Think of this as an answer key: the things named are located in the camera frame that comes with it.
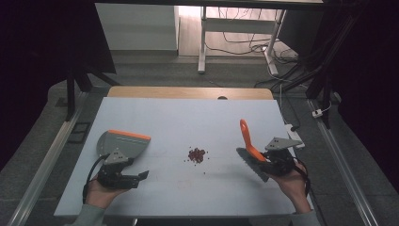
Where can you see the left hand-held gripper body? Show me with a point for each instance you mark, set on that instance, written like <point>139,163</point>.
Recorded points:
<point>115,171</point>

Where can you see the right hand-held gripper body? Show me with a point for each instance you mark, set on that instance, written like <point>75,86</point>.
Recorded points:
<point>280,157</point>

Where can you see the grey dustpan with orange edge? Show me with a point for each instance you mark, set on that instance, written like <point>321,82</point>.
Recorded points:
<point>124,142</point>

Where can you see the person's left hand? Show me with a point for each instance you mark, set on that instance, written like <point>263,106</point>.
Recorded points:
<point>102,193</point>

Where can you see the person's right hand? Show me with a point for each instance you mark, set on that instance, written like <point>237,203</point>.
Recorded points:
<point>293,185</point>

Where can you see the small white plug box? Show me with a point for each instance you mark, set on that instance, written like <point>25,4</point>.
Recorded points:
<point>317,113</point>

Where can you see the pile of red beans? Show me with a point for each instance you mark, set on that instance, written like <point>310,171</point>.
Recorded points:
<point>197,154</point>

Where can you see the wooden table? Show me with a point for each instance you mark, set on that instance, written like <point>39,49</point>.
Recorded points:
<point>188,93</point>

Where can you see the black stand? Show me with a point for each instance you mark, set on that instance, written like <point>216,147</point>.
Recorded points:
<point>326,62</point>
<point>78,81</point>

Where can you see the white cabinet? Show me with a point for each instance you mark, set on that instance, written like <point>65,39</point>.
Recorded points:
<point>138,28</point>

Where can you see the black rectangular frame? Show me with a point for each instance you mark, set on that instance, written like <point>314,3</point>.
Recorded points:
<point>79,132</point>

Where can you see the aluminium rail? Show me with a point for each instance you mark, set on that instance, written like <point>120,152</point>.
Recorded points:
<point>44,163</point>
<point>342,166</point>

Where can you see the white desk frame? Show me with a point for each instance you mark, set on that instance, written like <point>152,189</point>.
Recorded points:
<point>238,25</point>

